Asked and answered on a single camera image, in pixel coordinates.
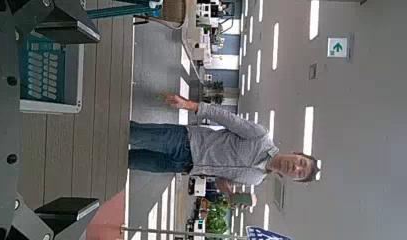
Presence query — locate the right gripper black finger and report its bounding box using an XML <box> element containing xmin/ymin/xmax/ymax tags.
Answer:
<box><xmin>34</xmin><ymin>196</ymin><xmax>101</xmax><ymax>236</ymax></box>
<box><xmin>34</xmin><ymin>0</ymin><xmax>101</xmax><ymax>45</ymax></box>

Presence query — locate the green smartphone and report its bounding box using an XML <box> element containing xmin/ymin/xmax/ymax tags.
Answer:
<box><xmin>232</xmin><ymin>192</ymin><xmax>253</xmax><ymax>207</ymax></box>

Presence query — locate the person's right hand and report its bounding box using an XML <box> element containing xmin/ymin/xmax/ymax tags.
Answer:
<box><xmin>158</xmin><ymin>92</ymin><xmax>199</xmax><ymax>113</ymax></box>

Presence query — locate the person's left hand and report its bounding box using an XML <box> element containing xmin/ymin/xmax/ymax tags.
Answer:
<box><xmin>228</xmin><ymin>191</ymin><xmax>259</xmax><ymax>214</ymax></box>

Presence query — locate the teal metal bar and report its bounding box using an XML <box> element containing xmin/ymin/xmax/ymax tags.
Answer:
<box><xmin>86</xmin><ymin>2</ymin><xmax>163</xmax><ymax>20</ymax></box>

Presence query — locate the white tray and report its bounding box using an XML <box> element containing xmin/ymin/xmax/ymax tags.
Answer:
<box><xmin>18</xmin><ymin>43</ymin><xmax>86</xmax><ymax>115</ymax></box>

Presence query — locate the wicker chair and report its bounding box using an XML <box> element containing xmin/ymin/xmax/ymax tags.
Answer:
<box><xmin>133</xmin><ymin>0</ymin><xmax>189</xmax><ymax>30</ymax></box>

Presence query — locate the long white counter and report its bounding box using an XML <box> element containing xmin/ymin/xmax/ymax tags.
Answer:
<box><xmin>180</xmin><ymin>0</ymin><xmax>213</xmax><ymax>84</ymax></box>

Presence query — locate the white machine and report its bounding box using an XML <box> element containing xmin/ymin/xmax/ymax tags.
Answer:
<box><xmin>188</xmin><ymin>175</ymin><xmax>208</xmax><ymax>198</ymax></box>

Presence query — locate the bright green plant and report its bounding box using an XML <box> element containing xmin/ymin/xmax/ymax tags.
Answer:
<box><xmin>205</xmin><ymin>195</ymin><xmax>231</xmax><ymax>235</ymax></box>

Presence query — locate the dark green potted plant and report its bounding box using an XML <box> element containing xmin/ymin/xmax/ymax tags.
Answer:
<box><xmin>202</xmin><ymin>79</ymin><xmax>226</xmax><ymax>105</ymax></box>

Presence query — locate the person in grey shirt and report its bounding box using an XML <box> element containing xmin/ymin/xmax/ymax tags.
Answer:
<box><xmin>128</xmin><ymin>101</ymin><xmax>323</xmax><ymax>196</ymax></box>

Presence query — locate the blue and white sign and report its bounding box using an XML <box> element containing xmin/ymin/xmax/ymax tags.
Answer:
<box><xmin>245</xmin><ymin>225</ymin><xmax>293</xmax><ymax>240</ymax></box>

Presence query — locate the ceiling air vent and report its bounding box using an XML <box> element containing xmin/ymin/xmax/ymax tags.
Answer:
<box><xmin>272</xmin><ymin>177</ymin><xmax>286</xmax><ymax>212</ymax></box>

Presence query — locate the green arrow exit sign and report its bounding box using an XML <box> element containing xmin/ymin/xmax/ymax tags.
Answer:
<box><xmin>326</xmin><ymin>36</ymin><xmax>351</xmax><ymax>60</ymax></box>

